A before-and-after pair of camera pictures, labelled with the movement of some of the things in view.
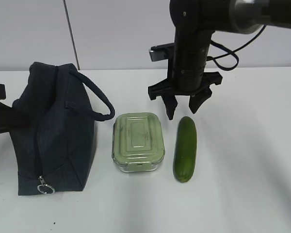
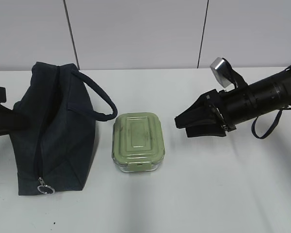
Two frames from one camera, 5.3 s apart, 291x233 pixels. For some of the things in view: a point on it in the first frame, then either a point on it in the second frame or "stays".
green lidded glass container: [137, 141] stays
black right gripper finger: [197, 99] → [206, 131]
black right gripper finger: [171, 103] → [202, 113]
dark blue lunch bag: [54, 152] stays
